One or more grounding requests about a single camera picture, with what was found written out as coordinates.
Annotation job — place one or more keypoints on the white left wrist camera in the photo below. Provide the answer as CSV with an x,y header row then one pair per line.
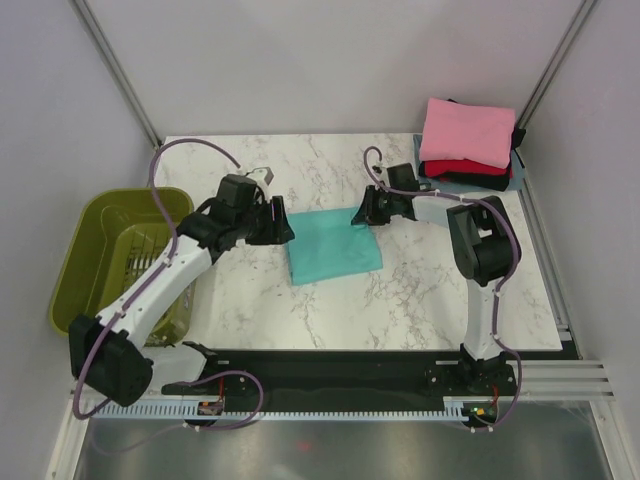
x,y
263,176

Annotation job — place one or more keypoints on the folded pink t-shirt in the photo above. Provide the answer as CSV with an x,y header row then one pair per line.
x,y
454,131

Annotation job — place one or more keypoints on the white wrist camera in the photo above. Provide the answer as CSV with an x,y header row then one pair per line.
x,y
381,173
263,176

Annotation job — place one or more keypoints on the white slotted cable duct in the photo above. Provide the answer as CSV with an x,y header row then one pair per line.
x,y
192,409

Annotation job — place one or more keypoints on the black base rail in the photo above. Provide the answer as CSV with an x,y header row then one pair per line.
x,y
342,380

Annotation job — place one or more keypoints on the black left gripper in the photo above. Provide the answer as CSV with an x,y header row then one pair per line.
x,y
278,231

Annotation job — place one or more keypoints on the folded grey-blue t-shirt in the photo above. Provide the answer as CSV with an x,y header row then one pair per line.
x,y
515,183

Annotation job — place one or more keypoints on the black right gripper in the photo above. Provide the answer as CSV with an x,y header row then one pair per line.
x,y
368,214

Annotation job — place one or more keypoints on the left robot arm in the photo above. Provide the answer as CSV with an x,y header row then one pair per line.
x,y
106,350

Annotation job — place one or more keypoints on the aluminium frame post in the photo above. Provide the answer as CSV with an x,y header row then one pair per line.
x,y
103,46
578,21

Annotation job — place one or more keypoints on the olive green plastic tub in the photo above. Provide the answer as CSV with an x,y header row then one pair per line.
x,y
119,235

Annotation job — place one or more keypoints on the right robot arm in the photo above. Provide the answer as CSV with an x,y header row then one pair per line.
x,y
486,253

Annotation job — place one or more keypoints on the right aluminium frame post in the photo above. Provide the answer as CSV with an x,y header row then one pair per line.
x,y
578,21

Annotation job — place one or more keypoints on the teal t-shirt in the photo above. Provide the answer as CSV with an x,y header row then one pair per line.
x,y
327,246

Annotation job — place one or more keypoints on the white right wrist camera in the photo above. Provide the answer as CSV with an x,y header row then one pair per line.
x,y
381,173

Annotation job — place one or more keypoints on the folded red t-shirt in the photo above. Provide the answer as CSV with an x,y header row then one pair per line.
x,y
437,168

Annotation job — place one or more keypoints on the left aluminium frame post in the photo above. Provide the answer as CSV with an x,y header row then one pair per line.
x,y
103,46

